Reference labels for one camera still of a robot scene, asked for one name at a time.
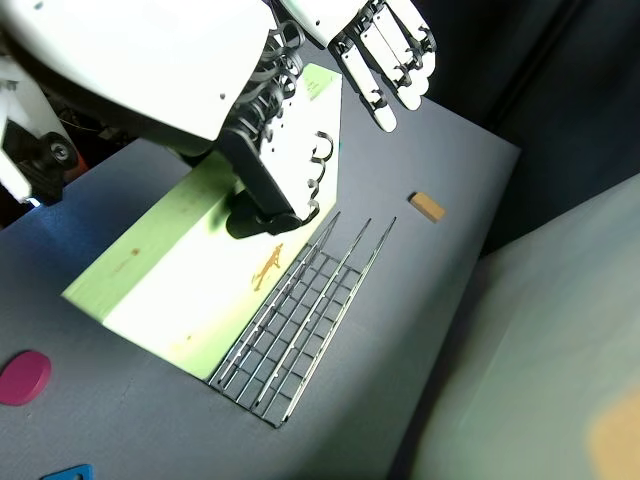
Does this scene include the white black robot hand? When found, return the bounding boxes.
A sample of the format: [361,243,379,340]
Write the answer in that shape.
[0,0,335,239]
[273,0,439,134]

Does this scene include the small tan wooden block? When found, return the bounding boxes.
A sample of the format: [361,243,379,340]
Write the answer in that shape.
[408,191,447,222]

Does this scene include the blue perforated toy piece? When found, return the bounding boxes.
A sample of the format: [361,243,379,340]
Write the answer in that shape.
[42,463,95,480]

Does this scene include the metal wire rack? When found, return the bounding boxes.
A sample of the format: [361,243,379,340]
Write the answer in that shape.
[208,211,398,429]

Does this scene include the magenta round disc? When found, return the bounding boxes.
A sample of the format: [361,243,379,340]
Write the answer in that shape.
[0,349,53,407]

